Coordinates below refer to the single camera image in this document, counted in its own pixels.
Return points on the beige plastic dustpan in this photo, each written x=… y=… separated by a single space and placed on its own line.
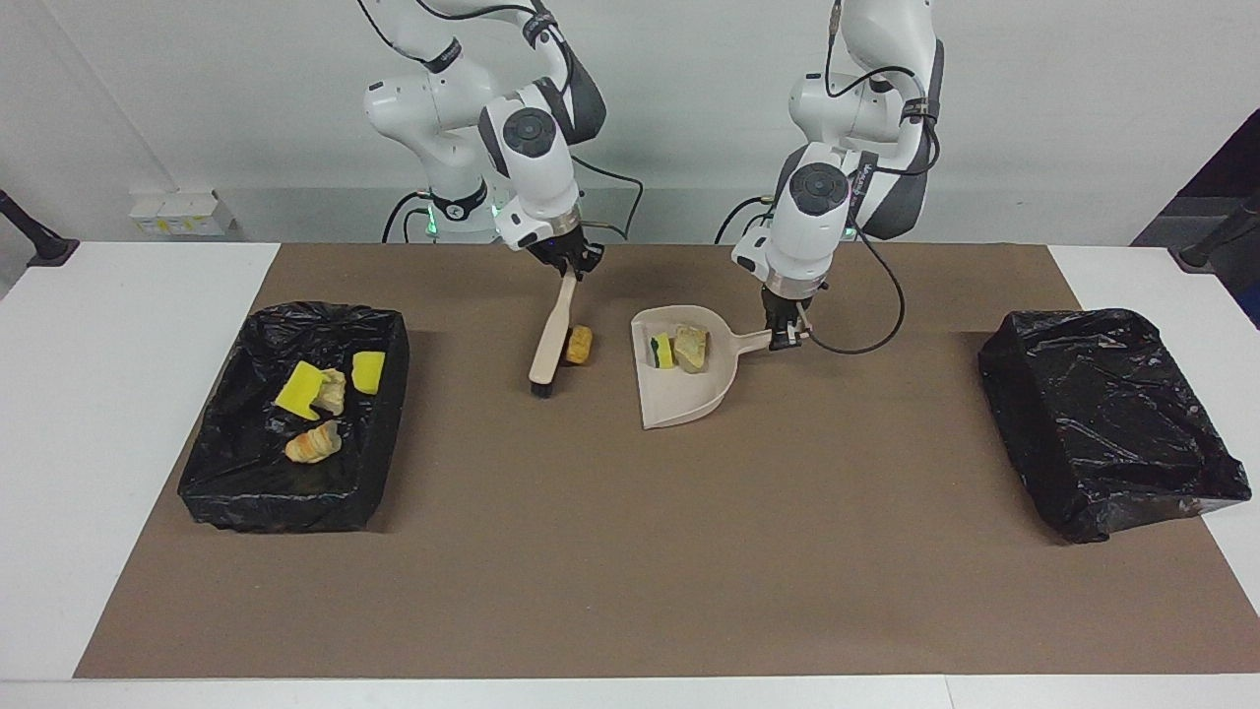
x=689 y=394

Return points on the black bag lined bin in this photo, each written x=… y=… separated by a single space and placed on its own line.
x=256 y=492
x=1102 y=423

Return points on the white wall socket boxes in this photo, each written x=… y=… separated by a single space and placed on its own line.
x=177 y=215

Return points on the black stand leg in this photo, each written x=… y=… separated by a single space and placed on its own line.
x=44 y=248
x=1206 y=251

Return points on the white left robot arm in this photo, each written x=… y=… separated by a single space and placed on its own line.
x=817 y=207

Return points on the small yellow green sponge piece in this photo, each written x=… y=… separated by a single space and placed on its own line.
x=662 y=352

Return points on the beige hand brush black bristles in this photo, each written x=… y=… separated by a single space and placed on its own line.
x=551 y=340

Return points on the beige rock chunk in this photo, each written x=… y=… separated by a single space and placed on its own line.
x=691 y=347
x=332 y=392

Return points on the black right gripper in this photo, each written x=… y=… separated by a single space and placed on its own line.
x=561 y=248

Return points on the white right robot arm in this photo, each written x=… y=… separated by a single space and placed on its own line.
x=536 y=158

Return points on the brown croquette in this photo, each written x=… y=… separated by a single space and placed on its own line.
x=579 y=345

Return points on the orange striped croissant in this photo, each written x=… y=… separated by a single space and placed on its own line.
x=313 y=443

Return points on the brown table mat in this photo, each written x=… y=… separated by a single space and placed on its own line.
x=591 y=591

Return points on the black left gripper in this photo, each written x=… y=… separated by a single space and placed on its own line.
x=786 y=303

